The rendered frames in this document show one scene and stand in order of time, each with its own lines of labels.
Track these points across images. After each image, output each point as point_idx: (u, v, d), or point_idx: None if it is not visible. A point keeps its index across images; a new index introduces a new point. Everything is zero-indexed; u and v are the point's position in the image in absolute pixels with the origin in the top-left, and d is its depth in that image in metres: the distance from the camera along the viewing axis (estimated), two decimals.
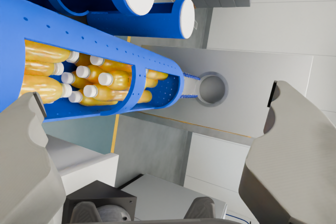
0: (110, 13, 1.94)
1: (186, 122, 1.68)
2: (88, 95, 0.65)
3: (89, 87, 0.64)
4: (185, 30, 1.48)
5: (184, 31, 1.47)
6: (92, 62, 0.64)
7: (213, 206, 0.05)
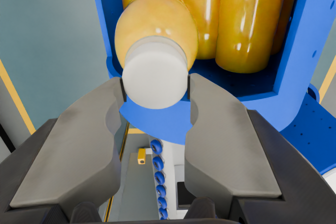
0: None
1: None
2: None
3: None
4: (330, 184, 0.59)
5: (328, 181, 0.58)
6: None
7: (213, 206, 0.05)
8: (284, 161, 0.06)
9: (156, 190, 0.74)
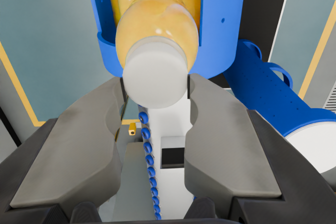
0: None
1: None
2: None
3: None
4: None
5: None
6: None
7: (213, 206, 0.05)
8: (284, 161, 0.06)
9: (146, 160, 0.85)
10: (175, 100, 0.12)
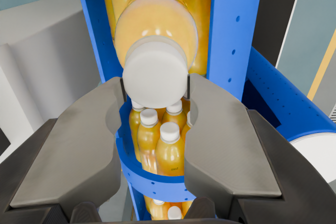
0: None
1: None
2: (142, 114, 0.45)
3: (153, 114, 0.45)
4: None
5: None
6: None
7: (213, 206, 0.05)
8: (284, 161, 0.06)
9: None
10: (178, 216, 0.57)
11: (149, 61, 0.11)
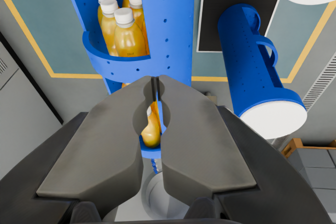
0: None
1: None
2: (102, 3, 0.47)
3: (112, 3, 0.46)
4: (250, 118, 0.87)
5: (248, 116, 0.86)
6: None
7: (213, 206, 0.05)
8: (255, 151, 0.07)
9: None
10: (147, 110, 0.65)
11: None
